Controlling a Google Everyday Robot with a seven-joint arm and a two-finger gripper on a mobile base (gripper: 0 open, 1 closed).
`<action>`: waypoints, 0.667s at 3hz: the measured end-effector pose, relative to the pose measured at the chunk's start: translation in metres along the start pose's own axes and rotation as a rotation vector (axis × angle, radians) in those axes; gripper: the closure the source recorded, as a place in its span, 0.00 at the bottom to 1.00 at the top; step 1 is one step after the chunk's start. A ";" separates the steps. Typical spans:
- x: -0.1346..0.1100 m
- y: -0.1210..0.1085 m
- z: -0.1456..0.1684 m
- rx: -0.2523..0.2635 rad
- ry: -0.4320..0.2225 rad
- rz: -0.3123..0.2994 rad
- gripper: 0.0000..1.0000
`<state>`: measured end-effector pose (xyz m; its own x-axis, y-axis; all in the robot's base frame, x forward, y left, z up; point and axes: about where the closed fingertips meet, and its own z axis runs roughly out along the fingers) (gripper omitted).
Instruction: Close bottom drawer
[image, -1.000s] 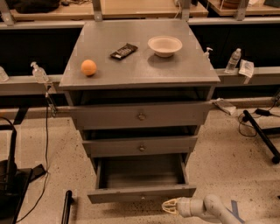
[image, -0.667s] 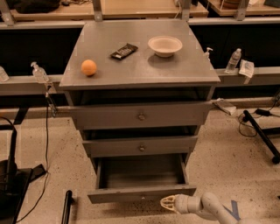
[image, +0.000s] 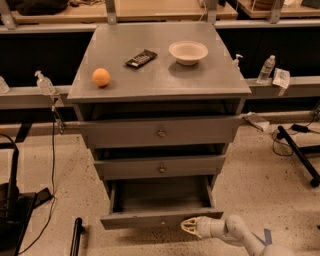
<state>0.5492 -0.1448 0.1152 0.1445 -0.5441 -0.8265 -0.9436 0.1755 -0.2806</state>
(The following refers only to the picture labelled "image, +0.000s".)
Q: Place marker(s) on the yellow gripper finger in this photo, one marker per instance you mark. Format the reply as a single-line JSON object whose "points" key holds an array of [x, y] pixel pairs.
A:
{"points": [[189, 223], [191, 231]]}

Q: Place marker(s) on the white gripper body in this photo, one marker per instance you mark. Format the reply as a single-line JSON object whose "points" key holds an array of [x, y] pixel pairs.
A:
{"points": [[205, 226]]}

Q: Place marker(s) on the grey bottom drawer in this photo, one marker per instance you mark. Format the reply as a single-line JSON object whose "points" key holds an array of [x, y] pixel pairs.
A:
{"points": [[159, 202]]}

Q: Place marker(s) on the grey drawer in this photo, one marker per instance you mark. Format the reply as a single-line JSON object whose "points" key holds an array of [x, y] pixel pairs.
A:
{"points": [[159, 167], [159, 202], [129, 133]]}

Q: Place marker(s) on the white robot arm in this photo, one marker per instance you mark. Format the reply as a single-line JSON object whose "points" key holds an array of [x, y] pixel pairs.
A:
{"points": [[233, 230]]}

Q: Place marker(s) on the grey middle drawer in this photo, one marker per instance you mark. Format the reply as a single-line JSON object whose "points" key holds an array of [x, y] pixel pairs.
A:
{"points": [[159, 167]]}

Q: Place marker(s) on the grey top drawer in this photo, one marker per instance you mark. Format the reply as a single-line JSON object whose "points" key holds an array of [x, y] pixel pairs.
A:
{"points": [[129, 133]]}

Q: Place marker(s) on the grey wooden drawer cabinet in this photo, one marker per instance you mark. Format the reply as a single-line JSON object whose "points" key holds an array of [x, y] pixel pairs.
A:
{"points": [[162, 88]]}

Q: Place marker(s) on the blue tape cross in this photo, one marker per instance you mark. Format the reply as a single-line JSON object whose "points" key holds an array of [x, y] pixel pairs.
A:
{"points": [[267, 240]]}

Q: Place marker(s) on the black tube on floor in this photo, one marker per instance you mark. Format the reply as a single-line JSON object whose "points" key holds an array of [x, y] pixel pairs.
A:
{"points": [[77, 231]]}

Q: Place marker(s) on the black stand leg right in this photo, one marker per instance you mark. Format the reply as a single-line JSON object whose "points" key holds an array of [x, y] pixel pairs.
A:
{"points": [[302, 153]]}

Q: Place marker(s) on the small white pump bottle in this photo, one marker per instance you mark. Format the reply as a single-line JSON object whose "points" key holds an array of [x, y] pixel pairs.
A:
{"points": [[236, 61]]}

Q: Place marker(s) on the white wipes packet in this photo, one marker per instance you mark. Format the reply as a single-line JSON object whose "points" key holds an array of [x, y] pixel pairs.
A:
{"points": [[281, 78]]}

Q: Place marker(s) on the clear plastic water bottle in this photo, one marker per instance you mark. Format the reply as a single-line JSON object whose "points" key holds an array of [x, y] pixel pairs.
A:
{"points": [[266, 69]]}

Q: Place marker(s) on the white paper bowl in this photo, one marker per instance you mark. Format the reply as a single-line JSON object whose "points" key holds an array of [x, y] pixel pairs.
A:
{"points": [[188, 53]]}

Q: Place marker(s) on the orange ball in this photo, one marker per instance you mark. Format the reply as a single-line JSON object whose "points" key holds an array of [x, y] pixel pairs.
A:
{"points": [[101, 77]]}

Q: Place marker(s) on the black equipment base left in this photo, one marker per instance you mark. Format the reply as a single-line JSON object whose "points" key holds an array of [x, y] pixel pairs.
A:
{"points": [[16, 207]]}

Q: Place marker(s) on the clear sanitizer pump bottle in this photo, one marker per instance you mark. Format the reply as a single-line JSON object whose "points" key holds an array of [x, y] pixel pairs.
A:
{"points": [[44, 84]]}

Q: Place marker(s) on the black bag on table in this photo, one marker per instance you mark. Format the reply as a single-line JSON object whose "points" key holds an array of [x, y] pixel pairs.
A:
{"points": [[37, 7]]}

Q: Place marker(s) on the folded packet on rail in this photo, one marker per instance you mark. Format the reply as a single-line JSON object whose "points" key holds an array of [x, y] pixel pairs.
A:
{"points": [[257, 121]]}

